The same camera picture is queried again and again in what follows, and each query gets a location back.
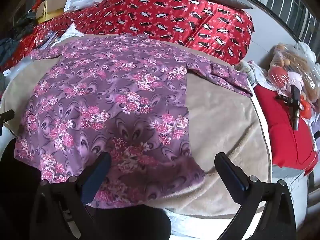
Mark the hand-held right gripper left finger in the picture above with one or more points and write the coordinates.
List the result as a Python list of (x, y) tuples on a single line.
[(96, 180)]

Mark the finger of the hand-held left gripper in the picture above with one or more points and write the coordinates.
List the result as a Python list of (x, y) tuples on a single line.
[(6, 115)]

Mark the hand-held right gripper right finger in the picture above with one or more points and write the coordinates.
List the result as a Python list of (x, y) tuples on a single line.
[(233, 177)]

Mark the purple floral shirt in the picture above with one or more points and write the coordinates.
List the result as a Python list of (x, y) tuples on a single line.
[(112, 92)]

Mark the pile of mixed clothes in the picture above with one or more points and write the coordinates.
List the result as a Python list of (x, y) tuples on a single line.
[(25, 22)]

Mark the beige fleece blanket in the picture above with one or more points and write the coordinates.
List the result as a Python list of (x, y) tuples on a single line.
[(220, 120)]

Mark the red cloth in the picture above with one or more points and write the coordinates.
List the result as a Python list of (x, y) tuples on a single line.
[(277, 130)]

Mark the white bed sheet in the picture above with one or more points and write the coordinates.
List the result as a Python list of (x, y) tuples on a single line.
[(297, 192)]

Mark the dark cloth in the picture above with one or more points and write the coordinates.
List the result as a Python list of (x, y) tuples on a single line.
[(15, 180)]

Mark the black cross-shaped tool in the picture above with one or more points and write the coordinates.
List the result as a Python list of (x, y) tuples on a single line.
[(296, 105)]

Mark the white papers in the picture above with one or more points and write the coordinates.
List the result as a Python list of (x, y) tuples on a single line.
[(72, 32)]

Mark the cardboard box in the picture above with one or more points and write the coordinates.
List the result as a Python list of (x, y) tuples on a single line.
[(53, 5)]

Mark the clear plastic bag of dolls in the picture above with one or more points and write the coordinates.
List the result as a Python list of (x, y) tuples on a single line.
[(290, 62)]

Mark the white plastic bag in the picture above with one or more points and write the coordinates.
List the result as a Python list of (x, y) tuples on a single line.
[(75, 2)]

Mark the red penguin print quilt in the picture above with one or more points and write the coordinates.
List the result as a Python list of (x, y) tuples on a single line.
[(175, 17)]

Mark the metal window grille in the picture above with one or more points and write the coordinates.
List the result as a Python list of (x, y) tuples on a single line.
[(287, 2)]

